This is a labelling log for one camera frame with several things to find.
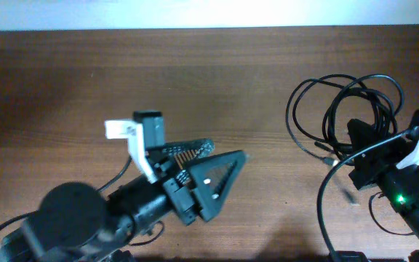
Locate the thin black wire loop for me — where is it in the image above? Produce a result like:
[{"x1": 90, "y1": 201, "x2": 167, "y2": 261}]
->
[{"x1": 367, "y1": 191, "x2": 414, "y2": 237}]

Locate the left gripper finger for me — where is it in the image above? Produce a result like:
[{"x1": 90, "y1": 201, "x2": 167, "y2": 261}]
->
[
  {"x1": 185, "y1": 150, "x2": 247, "y2": 222},
  {"x1": 146, "y1": 138, "x2": 215, "y2": 162}
]

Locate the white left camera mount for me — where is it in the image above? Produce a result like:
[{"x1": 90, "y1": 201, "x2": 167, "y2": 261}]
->
[{"x1": 104, "y1": 119, "x2": 158, "y2": 183}]

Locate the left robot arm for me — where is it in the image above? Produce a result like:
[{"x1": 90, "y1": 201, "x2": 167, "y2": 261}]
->
[{"x1": 0, "y1": 139, "x2": 247, "y2": 261}]

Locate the right camera cable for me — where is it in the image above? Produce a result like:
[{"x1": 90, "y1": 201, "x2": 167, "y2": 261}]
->
[{"x1": 316, "y1": 128, "x2": 414, "y2": 262}]

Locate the black usb cable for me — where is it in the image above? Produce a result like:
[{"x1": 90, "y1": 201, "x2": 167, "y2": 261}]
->
[{"x1": 284, "y1": 74, "x2": 405, "y2": 167}]

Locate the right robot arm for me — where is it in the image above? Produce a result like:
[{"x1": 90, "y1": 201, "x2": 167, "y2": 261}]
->
[{"x1": 349, "y1": 119, "x2": 419, "y2": 261}]

